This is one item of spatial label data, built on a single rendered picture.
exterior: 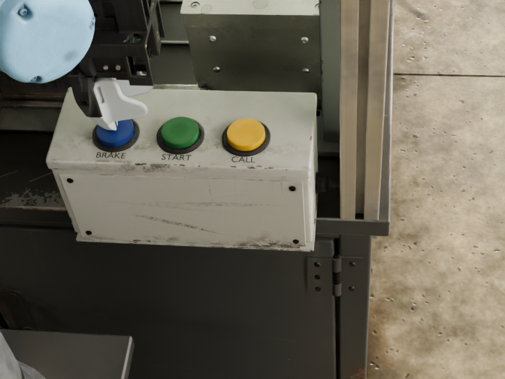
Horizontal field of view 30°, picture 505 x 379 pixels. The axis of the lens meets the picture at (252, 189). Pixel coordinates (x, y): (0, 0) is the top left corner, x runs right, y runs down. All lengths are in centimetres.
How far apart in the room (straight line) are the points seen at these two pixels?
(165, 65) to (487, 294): 93
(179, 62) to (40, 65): 65
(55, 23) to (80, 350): 49
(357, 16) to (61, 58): 32
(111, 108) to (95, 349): 27
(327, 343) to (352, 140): 46
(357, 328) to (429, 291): 61
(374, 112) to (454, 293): 102
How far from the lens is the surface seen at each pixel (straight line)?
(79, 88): 91
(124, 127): 101
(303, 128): 99
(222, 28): 115
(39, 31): 63
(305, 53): 116
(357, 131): 100
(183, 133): 99
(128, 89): 98
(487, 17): 249
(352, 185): 105
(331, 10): 101
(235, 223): 105
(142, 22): 87
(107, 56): 88
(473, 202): 208
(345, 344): 139
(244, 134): 98
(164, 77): 127
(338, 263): 120
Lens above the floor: 164
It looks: 51 degrees down
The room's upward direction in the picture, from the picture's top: 7 degrees counter-clockwise
